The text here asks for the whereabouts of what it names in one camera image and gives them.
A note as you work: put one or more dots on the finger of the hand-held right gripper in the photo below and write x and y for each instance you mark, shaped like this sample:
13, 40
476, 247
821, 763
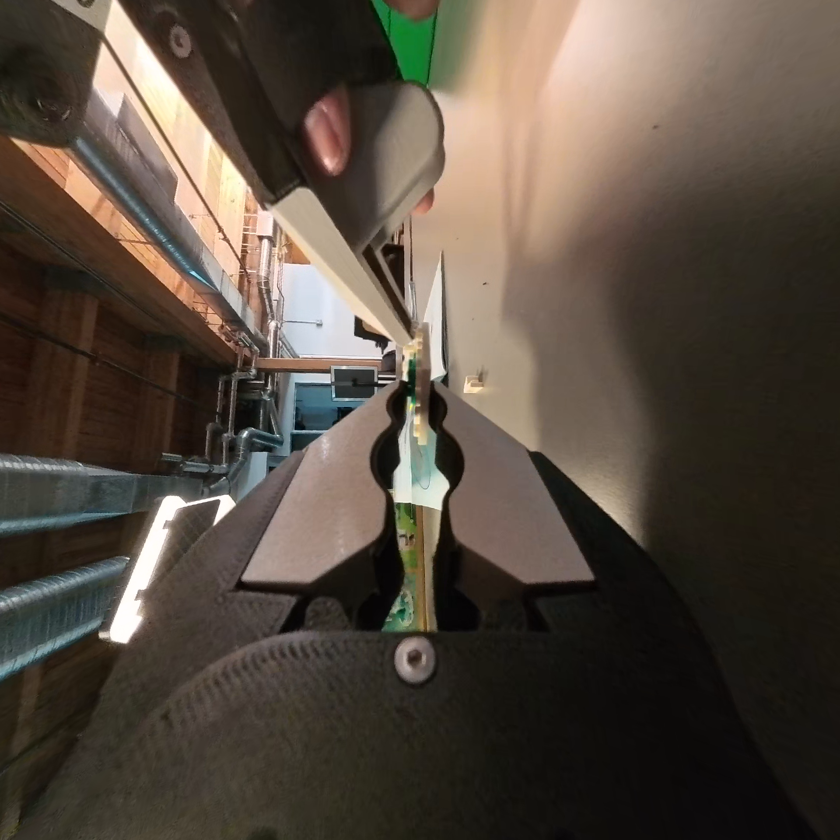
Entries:
390, 269
328, 249

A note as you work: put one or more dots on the green plastic bin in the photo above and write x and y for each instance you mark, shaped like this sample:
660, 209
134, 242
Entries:
413, 46

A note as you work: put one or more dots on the silver air duct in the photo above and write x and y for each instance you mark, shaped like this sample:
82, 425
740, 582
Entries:
52, 610
65, 492

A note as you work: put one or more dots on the person's right hand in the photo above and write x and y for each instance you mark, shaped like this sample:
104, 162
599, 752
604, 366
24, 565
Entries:
328, 131

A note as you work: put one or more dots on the wall monitor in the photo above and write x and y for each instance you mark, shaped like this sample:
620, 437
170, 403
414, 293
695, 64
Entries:
354, 380

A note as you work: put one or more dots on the white and green lego assembly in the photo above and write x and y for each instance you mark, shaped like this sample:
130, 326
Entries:
423, 367

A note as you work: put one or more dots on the long ceiling air duct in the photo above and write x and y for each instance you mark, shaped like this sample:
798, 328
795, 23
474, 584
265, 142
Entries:
151, 223

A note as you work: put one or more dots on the colourful lego set box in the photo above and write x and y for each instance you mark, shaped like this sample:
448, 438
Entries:
407, 610

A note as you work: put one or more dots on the bent metal pipes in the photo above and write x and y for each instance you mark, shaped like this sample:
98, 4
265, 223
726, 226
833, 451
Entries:
246, 439

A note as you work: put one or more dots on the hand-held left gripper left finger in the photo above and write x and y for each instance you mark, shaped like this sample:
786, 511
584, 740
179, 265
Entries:
321, 525

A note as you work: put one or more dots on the small white lego piece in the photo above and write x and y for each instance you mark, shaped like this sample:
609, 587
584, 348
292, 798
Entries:
472, 384

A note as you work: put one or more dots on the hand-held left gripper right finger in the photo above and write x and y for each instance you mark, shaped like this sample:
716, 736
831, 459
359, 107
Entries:
512, 525

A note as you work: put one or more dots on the white ceiling light panel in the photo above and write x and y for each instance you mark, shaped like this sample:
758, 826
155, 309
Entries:
148, 544

